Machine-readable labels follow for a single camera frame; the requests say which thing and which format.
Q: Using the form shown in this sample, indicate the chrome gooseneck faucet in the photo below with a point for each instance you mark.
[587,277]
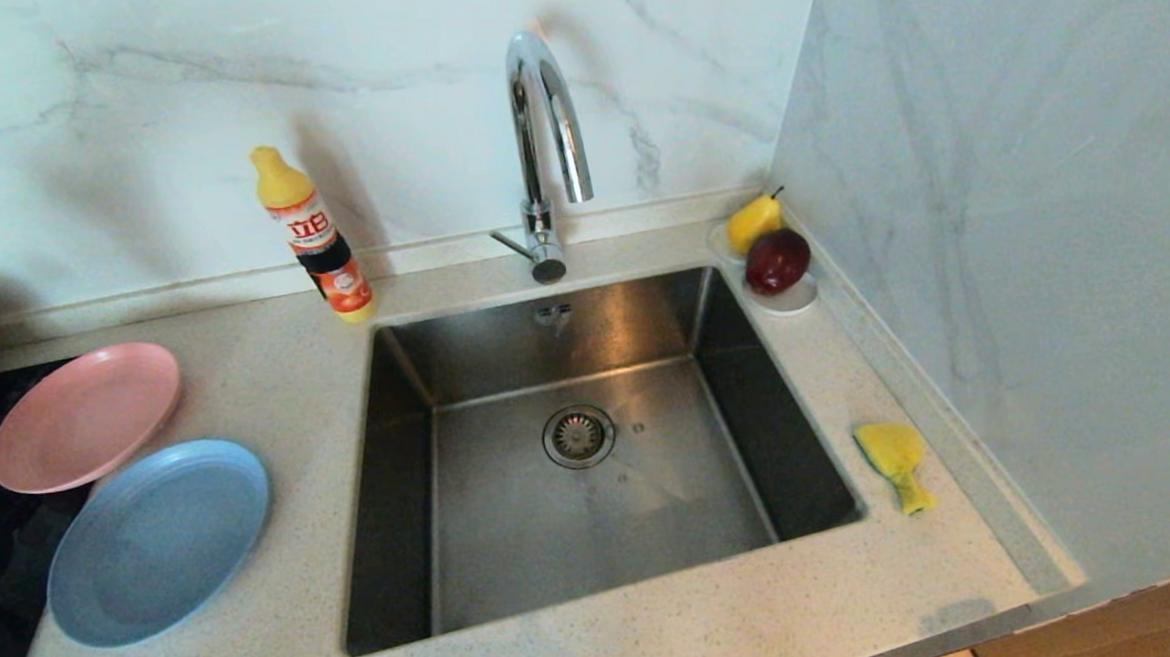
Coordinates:
[533,91]

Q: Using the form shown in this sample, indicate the yellow orange dish soap bottle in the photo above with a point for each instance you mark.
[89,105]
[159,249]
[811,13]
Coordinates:
[312,233]

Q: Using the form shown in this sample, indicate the yellow green sponge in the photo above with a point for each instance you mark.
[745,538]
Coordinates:
[892,448]

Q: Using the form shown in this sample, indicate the light blue plate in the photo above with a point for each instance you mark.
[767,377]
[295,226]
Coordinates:
[156,541]

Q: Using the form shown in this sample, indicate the pink plate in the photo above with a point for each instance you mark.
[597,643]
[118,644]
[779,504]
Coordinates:
[84,420]

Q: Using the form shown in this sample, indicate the metal sink drain strainer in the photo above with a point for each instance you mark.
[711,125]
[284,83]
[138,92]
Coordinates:
[579,436]

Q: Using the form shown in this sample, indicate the stainless steel sink basin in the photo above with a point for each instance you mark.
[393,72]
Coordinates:
[517,552]

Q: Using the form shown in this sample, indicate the yellow pear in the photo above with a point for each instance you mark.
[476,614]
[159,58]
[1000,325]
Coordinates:
[752,225]

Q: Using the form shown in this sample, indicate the dark red apple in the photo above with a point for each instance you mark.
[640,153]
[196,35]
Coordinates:
[777,261]

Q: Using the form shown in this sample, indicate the small white dish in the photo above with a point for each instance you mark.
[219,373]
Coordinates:
[794,303]

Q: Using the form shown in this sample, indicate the light wooden cabinet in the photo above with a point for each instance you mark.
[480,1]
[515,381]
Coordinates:
[1161,619]

